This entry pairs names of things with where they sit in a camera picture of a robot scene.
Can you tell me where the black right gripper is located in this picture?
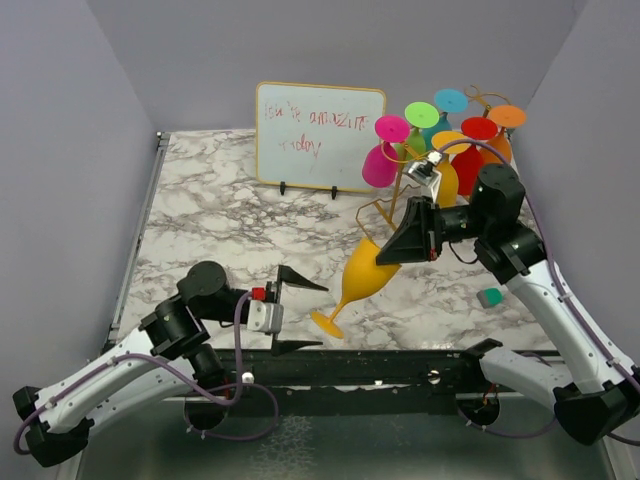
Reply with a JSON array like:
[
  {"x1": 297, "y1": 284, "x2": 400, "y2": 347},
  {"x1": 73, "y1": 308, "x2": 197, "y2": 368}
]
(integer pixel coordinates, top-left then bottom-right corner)
[{"x1": 375, "y1": 195, "x2": 491, "y2": 264}]

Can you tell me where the yellow wine glass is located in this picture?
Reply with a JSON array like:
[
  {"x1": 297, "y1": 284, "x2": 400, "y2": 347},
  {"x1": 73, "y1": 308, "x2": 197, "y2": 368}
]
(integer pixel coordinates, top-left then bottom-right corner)
[
  {"x1": 431, "y1": 130, "x2": 470, "y2": 208},
  {"x1": 311, "y1": 237, "x2": 401, "y2": 339}
]

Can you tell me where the red wine glass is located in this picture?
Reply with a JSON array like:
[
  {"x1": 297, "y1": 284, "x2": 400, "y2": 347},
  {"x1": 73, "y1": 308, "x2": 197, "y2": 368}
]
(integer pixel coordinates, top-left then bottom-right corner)
[{"x1": 451, "y1": 117, "x2": 498, "y2": 196}]

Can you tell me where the gold wire glass rack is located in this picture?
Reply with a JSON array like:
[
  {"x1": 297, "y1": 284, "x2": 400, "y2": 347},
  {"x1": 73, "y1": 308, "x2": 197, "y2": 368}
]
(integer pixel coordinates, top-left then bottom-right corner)
[{"x1": 355, "y1": 84, "x2": 516, "y2": 242}]

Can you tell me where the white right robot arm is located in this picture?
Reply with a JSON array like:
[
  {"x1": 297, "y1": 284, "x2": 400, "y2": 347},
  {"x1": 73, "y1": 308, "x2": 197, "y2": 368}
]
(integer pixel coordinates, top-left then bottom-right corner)
[{"x1": 376, "y1": 164, "x2": 639, "y2": 445}]

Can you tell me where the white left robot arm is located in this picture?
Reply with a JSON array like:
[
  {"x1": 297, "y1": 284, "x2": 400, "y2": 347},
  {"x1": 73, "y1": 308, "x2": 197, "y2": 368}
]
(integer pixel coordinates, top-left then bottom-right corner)
[{"x1": 12, "y1": 261, "x2": 319, "y2": 467}]

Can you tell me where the pink wine glass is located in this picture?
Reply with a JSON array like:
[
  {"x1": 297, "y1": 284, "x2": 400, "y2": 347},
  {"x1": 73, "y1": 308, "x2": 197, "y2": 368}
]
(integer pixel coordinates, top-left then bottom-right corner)
[{"x1": 362, "y1": 115, "x2": 410, "y2": 188}]

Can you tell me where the green wine glass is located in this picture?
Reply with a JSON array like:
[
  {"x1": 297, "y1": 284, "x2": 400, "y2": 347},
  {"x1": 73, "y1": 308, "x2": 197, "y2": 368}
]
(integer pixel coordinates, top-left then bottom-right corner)
[{"x1": 395, "y1": 101, "x2": 440, "y2": 161}]

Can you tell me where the teal wine glass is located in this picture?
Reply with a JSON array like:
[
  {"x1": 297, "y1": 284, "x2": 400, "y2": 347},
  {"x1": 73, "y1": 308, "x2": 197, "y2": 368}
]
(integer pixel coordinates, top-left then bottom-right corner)
[{"x1": 422, "y1": 88, "x2": 468, "y2": 150}]

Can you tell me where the orange wine glass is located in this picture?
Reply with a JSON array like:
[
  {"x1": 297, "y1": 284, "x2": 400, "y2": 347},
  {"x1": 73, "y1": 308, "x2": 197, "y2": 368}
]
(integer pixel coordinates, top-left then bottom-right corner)
[{"x1": 485, "y1": 104, "x2": 527, "y2": 163}]

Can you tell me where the green grey eraser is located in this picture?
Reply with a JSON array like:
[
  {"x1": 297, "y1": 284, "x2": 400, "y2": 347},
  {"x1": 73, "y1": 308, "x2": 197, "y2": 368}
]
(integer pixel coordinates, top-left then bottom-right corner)
[{"x1": 476, "y1": 288, "x2": 503, "y2": 309}]

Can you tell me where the yellow framed whiteboard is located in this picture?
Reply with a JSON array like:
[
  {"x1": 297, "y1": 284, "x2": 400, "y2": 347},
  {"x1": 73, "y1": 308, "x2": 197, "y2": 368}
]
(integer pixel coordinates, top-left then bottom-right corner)
[{"x1": 255, "y1": 82, "x2": 386, "y2": 193}]

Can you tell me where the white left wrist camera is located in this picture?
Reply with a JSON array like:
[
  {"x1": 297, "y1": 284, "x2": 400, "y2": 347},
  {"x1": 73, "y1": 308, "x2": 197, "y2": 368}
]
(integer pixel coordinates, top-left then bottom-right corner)
[{"x1": 246, "y1": 300, "x2": 284, "y2": 335}]

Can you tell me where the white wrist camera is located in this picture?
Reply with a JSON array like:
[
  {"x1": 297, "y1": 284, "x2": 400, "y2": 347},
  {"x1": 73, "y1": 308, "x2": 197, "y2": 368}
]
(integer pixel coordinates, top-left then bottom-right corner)
[
  {"x1": 407, "y1": 151, "x2": 443, "y2": 204},
  {"x1": 246, "y1": 300, "x2": 284, "y2": 335}
]

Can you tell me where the black front mounting rail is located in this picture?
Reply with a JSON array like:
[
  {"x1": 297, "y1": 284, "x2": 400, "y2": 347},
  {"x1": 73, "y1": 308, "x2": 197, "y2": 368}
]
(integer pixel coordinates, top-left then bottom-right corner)
[{"x1": 231, "y1": 349, "x2": 520, "y2": 424}]

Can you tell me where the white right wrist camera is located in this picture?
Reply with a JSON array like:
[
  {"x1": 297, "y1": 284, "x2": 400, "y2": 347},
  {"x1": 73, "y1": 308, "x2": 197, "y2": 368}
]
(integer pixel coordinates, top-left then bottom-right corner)
[{"x1": 407, "y1": 151, "x2": 443, "y2": 204}]

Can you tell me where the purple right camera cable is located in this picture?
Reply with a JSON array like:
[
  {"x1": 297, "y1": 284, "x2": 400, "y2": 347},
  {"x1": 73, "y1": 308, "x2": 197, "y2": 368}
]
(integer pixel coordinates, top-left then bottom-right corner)
[{"x1": 437, "y1": 138, "x2": 640, "y2": 391}]

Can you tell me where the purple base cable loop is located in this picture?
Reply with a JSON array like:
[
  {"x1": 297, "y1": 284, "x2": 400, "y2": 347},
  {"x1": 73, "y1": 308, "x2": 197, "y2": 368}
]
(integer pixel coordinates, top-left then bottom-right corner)
[{"x1": 183, "y1": 382, "x2": 280, "y2": 442}]

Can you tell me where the aluminium left side rail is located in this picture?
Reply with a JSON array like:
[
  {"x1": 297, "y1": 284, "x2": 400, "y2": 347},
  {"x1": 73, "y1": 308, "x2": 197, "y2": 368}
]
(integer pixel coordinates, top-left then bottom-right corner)
[{"x1": 103, "y1": 132, "x2": 171, "y2": 350}]

